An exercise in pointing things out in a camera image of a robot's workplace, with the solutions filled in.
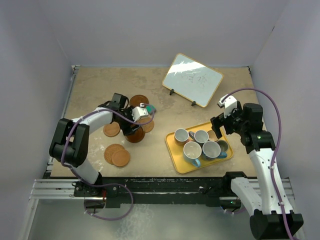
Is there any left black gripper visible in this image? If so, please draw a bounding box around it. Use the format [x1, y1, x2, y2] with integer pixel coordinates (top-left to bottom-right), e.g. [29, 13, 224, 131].
[115, 106, 141, 136]

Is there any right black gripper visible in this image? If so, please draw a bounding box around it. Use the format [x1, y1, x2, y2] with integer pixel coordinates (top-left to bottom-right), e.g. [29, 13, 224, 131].
[211, 103, 248, 139]

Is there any dark brown ringed coaster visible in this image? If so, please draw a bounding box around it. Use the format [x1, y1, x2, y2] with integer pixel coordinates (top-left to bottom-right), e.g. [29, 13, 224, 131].
[129, 94, 149, 108]

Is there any plain orange coaster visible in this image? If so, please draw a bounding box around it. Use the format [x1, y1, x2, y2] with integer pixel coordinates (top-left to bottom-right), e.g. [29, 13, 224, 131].
[111, 149, 131, 167]
[103, 121, 121, 137]

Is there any light woven coaster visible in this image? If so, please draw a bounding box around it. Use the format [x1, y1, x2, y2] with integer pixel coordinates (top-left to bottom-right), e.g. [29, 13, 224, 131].
[137, 117, 155, 133]
[103, 143, 125, 165]

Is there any light woven front coaster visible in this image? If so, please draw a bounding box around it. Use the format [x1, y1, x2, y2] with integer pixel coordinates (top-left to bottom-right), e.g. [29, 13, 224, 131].
[103, 143, 125, 165]

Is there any plain orange front coaster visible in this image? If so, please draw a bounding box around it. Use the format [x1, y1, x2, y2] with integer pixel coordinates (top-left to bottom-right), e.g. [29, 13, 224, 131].
[111, 149, 131, 167]

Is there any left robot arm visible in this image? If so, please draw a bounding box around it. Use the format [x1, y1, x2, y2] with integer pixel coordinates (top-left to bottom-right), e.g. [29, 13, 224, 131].
[49, 93, 149, 196]

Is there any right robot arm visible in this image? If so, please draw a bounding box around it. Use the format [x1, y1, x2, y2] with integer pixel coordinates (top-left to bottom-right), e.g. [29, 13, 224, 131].
[210, 100, 304, 240]

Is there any small orange cup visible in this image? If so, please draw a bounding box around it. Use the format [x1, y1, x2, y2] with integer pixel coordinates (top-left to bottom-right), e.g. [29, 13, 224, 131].
[207, 130, 218, 142]

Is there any small grey cup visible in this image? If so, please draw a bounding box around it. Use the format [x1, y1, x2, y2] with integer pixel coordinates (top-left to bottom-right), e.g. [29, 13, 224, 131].
[216, 140, 229, 153]

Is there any blue patterned mug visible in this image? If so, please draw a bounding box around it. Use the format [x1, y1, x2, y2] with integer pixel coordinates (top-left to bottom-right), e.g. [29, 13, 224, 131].
[201, 141, 228, 162]

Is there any green whiteboard eraser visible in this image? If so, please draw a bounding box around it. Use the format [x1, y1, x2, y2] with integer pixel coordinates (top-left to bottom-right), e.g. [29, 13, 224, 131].
[145, 104, 156, 115]

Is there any large teal mug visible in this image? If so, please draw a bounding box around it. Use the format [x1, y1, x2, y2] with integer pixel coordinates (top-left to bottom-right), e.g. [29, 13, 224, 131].
[183, 141, 202, 168]

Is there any grey handled mug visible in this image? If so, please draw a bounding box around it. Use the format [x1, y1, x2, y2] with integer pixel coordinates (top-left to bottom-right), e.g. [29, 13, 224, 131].
[194, 130, 209, 145]

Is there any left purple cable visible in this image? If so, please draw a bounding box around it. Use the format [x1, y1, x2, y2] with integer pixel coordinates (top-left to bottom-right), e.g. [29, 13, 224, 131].
[59, 109, 156, 221]

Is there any purple cable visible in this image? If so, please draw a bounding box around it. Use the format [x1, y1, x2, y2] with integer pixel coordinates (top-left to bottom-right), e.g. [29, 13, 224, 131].
[221, 87, 301, 240]
[59, 109, 156, 221]

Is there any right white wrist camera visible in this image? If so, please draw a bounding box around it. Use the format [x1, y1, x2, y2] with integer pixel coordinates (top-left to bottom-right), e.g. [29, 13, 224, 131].
[217, 95, 238, 118]

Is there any pink handled patterned mug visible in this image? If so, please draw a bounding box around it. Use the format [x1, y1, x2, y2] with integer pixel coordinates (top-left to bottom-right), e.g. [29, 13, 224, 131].
[174, 128, 194, 146]

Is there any small whiteboard with wooden frame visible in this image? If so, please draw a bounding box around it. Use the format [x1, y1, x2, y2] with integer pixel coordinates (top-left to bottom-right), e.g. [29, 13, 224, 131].
[162, 53, 224, 108]

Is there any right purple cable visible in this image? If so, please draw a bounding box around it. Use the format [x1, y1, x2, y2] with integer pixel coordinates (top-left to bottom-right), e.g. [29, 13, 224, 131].
[221, 87, 301, 240]

